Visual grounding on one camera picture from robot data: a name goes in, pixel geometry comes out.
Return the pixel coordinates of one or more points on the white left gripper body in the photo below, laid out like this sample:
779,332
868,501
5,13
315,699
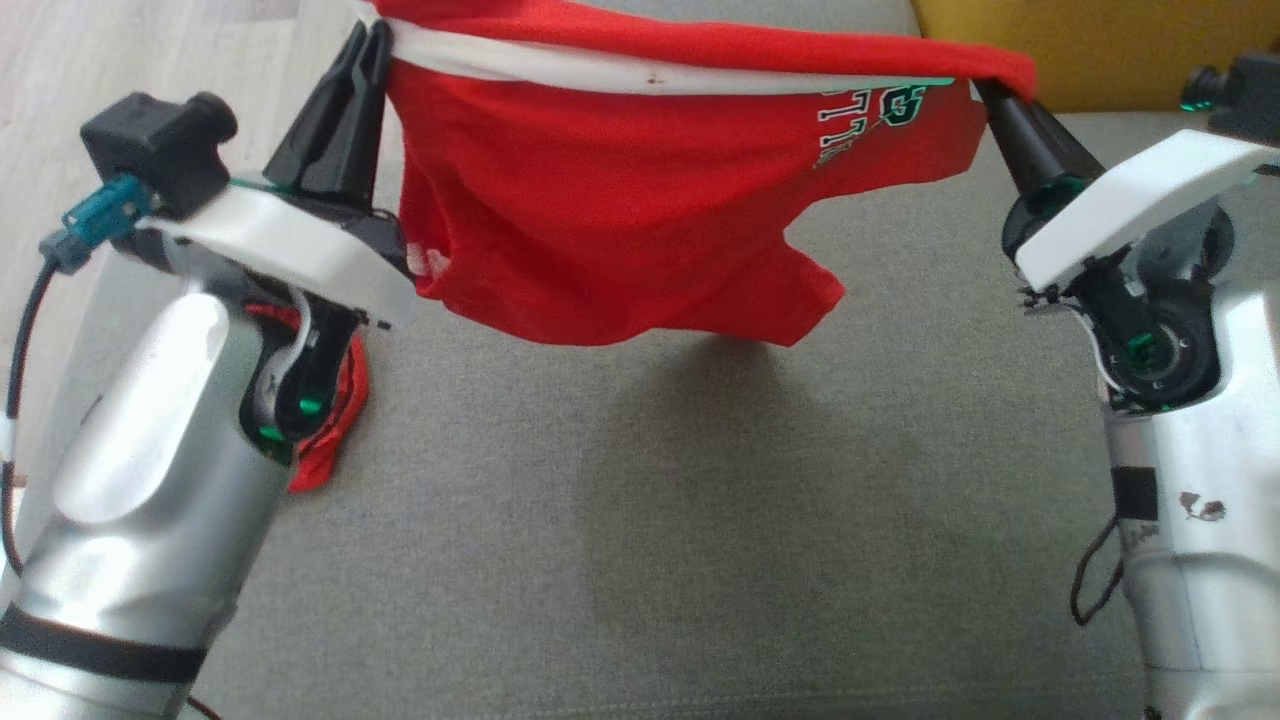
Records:
290,245

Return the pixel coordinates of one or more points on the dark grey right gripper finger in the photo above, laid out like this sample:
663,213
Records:
1022,150
1060,145

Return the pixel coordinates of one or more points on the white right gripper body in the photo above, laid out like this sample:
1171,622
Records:
1140,195

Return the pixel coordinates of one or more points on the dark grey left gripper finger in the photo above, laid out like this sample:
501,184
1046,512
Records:
315,130
368,130

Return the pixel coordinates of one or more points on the red jersey with white sleeves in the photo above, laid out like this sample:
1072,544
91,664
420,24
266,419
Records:
335,440

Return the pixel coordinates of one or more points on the red shorts with white waistband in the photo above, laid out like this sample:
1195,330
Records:
600,200

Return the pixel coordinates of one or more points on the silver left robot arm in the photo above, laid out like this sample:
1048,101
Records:
150,450

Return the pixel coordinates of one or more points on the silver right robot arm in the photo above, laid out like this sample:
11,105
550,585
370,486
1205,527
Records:
1200,560

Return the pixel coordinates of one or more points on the large yellow sofa back cushion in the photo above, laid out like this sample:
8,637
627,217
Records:
1100,50

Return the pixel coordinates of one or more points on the grey fabric sofa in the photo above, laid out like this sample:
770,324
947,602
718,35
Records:
700,500

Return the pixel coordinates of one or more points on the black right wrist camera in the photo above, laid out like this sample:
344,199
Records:
1245,90

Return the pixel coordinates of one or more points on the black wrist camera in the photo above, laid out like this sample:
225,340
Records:
150,145
1245,90

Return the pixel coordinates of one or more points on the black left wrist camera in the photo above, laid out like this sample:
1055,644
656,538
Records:
150,145

